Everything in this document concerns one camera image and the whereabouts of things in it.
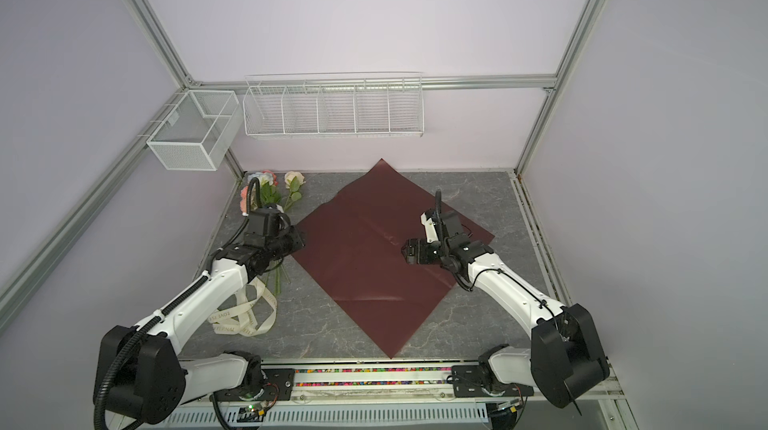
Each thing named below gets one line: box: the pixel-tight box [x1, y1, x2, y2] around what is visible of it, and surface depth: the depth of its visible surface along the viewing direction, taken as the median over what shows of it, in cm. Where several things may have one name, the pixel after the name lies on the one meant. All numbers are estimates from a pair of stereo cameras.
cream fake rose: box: [283, 171, 306, 211], surface depth 114 cm
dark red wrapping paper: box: [291, 158, 495, 359], surface depth 91 cm
